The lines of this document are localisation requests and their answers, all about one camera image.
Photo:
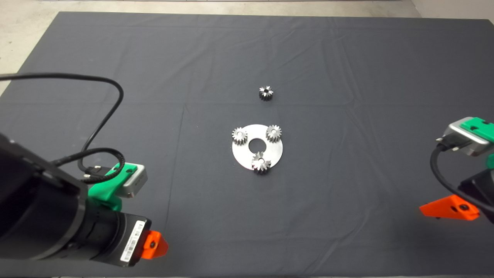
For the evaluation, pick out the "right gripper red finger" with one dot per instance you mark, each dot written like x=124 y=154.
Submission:
x=447 y=206

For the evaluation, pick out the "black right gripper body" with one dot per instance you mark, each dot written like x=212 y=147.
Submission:
x=484 y=185

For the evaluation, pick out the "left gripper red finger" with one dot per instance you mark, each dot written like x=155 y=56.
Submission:
x=159 y=249

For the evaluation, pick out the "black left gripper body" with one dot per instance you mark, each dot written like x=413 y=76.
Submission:
x=115 y=239

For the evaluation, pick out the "large steel bevel gear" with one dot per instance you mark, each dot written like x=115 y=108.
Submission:
x=265 y=166

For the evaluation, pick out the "small steel bevel gear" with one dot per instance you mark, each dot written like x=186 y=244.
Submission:
x=266 y=97

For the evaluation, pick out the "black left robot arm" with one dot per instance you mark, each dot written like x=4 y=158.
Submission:
x=38 y=200

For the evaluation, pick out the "steel spur gear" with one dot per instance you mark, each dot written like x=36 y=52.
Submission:
x=235 y=136
x=278 y=136

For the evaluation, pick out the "round metal plate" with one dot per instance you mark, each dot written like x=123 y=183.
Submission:
x=241 y=154

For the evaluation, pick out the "dark grey table cloth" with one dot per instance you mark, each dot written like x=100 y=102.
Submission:
x=308 y=231

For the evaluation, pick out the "green left camera mount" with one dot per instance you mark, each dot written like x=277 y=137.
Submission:
x=102 y=195

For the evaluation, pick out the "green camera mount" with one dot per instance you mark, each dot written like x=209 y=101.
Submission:
x=478 y=129
x=102 y=195

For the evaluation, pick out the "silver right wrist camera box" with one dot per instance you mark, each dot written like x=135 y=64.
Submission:
x=459 y=135

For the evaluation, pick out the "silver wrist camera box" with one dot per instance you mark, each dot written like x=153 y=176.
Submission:
x=459 y=135
x=135 y=185

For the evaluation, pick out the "green right camera mount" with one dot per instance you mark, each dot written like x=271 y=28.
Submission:
x=478 y=129

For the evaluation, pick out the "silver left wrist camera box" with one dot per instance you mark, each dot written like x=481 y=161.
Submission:
x=135 y=185

